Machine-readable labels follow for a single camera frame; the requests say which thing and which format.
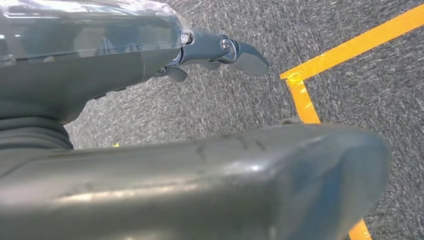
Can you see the yellow floor tape square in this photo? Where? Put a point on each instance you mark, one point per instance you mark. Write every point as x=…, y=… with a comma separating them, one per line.
x=348, y=46

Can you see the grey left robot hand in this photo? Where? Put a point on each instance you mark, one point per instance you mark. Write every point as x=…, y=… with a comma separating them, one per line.
x=82, y=69

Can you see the grey robot body shell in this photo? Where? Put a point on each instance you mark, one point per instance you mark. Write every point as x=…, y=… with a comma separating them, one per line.
x=198, y=185

